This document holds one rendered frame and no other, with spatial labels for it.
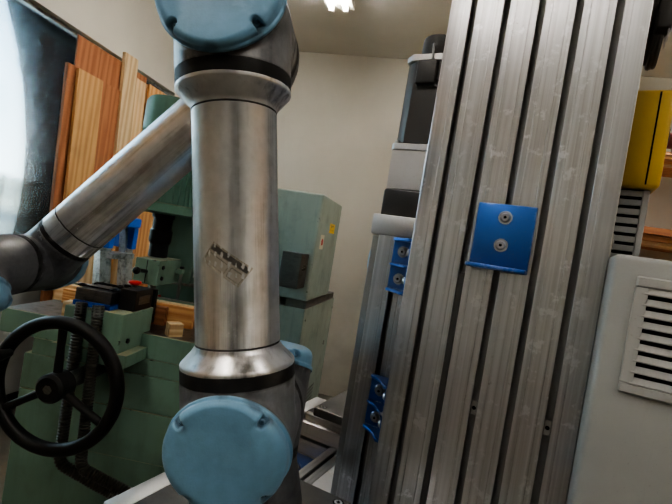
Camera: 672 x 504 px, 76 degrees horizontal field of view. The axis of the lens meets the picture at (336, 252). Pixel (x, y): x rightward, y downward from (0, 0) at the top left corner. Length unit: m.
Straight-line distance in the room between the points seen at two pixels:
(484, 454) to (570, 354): 0.17
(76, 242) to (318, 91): 3.22
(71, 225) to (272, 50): 0.34
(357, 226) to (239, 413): 3.07
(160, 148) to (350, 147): 3.00
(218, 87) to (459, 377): 0.47
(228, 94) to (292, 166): 3.19
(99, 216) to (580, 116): 0.62
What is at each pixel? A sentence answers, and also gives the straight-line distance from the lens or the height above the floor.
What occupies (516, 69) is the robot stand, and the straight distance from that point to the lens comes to 0.68.
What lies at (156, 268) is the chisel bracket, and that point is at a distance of 1.27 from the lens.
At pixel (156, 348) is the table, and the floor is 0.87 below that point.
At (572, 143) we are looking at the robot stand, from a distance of 0.64.
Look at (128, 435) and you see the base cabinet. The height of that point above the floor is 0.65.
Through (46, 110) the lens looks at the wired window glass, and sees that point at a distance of 2.99.
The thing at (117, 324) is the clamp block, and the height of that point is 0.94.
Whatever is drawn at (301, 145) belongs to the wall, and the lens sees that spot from 3.63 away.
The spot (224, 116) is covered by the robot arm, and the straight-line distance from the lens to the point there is 0.43.
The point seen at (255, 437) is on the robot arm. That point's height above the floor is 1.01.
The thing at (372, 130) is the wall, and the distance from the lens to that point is 3.54.
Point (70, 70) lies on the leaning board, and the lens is 2.89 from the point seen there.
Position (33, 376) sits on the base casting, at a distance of 1.35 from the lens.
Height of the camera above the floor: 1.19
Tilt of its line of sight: 1 degrees down
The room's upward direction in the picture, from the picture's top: 9 degrees clockwise
